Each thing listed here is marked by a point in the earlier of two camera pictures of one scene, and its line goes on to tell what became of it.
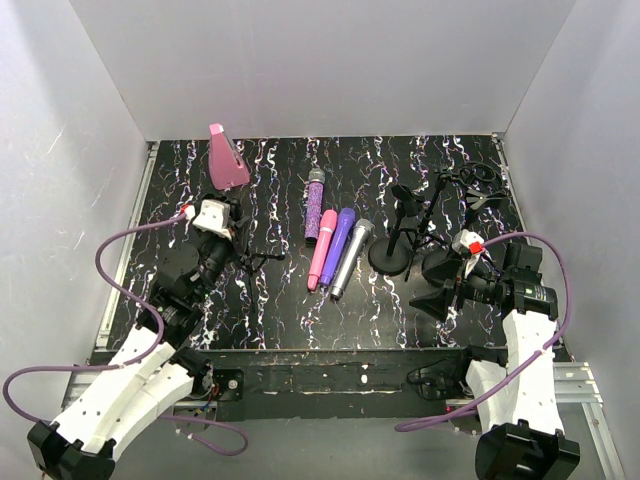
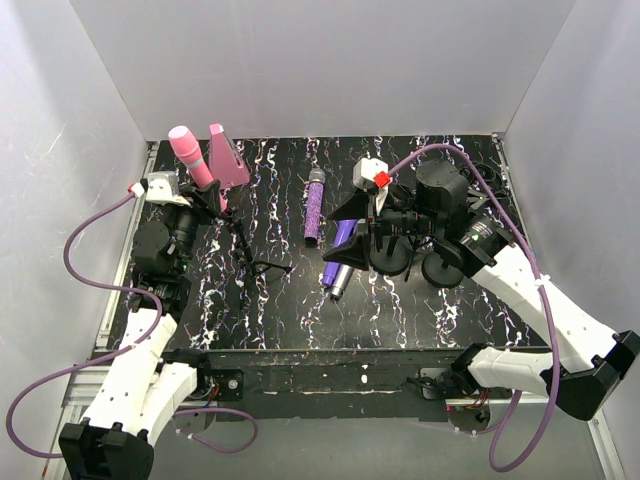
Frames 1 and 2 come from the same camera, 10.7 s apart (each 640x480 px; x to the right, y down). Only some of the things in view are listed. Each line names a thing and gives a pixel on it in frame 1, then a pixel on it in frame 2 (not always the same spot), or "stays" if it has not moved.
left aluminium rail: [79, 384] stays
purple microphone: [346, 220] stays
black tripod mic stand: [249, 263] to [255, 267]
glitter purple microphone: [313, 203] stays
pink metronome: [225, 165] stays
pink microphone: [318, 262] to [188, 148]
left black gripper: [232, 226] to [198, 201]
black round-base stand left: [393, 255] stays
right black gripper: [458, 283] to [373, 230]
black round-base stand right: [441, 266] stays
